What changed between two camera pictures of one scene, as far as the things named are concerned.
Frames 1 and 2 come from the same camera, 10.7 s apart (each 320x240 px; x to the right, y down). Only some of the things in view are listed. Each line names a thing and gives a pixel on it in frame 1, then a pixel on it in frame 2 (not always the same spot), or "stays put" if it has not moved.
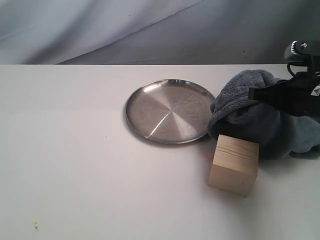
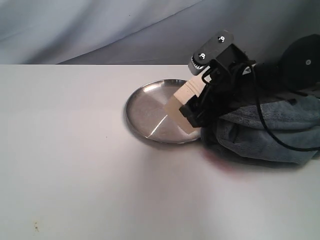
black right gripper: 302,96 -> 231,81
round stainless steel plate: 169,111 stays put
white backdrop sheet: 154,32 stays put
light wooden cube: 235,165 -> 190,88
